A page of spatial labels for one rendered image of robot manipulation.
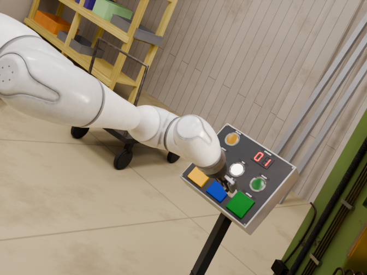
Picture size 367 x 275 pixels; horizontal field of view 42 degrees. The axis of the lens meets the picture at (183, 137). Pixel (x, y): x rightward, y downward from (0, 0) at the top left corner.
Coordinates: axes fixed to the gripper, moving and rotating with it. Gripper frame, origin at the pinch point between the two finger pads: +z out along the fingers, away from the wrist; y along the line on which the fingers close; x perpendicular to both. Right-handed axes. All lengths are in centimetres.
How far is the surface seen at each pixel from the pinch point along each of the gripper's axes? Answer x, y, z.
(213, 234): -12.8, -9.6, 33.0
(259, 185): 9.4, 1.1, 12.8
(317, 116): 169, -138, 308
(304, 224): 12.1, 14.1, 36.4
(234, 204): -1.4, -1.3, 12.4
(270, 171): 16.0, 0.2, 13.2
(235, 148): 15.6, -16.4, 13.2
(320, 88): 196, -153, 302
